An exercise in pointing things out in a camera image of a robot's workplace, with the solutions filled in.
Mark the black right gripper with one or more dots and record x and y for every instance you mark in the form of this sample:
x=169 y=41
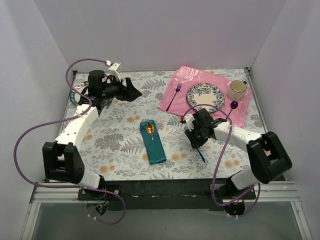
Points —
x=193 y=137

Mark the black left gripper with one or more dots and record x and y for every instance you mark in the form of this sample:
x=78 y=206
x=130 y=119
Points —
x=127 y=89

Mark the iridescent blue fork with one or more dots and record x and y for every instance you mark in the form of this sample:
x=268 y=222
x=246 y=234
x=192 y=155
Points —
x=199 y=152

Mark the iridescent gold spoon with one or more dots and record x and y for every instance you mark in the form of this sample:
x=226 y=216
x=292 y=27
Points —
x=150 y=129

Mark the teal cloth napkin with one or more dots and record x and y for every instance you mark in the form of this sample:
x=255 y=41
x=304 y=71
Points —
x=154 y=148

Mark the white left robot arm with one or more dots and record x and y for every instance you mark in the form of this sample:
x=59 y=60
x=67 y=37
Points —
x=62 y=159

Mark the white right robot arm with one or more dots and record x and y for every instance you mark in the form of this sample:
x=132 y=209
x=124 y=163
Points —
x=267 y=156

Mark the blue floral white plate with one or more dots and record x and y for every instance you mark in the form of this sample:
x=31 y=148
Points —
x=205 y=95

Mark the pink floral placemat cloth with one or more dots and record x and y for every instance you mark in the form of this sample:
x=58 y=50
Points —
x=190 y=76

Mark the purple metallic spoon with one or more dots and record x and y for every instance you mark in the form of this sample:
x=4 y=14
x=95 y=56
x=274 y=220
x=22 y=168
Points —
x=233 y=106

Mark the purple metallic fork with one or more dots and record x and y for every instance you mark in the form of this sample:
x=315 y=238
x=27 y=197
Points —
x=178 y=88

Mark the cream ceramic mug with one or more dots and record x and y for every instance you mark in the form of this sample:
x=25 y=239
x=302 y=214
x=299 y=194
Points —
x=237 y=90

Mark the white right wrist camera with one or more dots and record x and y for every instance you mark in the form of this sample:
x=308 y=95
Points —
x=187 y=120

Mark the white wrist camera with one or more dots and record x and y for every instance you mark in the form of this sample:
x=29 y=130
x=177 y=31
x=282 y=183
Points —
x=114 y=69
x=187 y=120

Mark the green handled knife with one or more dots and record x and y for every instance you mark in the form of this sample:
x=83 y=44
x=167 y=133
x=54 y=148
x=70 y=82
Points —
x=108 y=103

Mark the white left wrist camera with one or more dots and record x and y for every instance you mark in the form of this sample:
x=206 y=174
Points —
x=114 y=69

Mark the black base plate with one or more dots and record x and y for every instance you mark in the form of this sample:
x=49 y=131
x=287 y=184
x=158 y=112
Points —
x=164 y=194

